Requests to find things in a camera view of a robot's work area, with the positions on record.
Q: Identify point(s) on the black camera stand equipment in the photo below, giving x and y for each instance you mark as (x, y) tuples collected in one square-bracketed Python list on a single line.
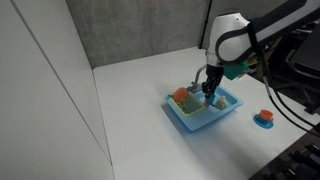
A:
[(296, 160)]

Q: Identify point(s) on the yellow-green drying rack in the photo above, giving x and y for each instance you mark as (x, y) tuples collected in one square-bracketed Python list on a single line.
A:
[(191, 106)]

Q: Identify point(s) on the blue toy saucer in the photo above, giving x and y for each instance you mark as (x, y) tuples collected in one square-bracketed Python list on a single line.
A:
[(261, 124)]

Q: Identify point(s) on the grey toy faucet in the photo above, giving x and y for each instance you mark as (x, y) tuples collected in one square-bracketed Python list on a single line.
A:
[(198, 77)]

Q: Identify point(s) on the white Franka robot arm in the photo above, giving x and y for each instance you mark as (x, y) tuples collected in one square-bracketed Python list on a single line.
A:
[(233, 36)]

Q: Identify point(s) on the orange toy plate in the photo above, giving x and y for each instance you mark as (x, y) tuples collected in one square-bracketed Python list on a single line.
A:
[(180, 95)]

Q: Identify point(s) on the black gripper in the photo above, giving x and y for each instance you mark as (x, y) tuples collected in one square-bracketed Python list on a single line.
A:
[(214, 74)]

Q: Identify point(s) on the blue toy sink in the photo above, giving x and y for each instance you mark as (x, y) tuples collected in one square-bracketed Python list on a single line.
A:
[(200, 123)]

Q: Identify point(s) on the black office chair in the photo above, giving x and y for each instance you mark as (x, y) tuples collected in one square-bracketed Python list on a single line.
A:
[(306, 66)]

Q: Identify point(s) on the blue toy cup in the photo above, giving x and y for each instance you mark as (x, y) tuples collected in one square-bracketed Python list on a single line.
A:
[(210, 100)]

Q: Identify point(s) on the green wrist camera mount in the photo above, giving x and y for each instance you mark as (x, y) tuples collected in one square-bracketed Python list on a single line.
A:
[(235, 70)]

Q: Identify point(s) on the black tripod pole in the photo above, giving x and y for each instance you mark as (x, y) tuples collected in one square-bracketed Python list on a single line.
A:
[(205, 23)]

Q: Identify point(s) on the cream toy dish piece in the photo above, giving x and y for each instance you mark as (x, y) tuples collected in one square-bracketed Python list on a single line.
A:
[(221, 103)]

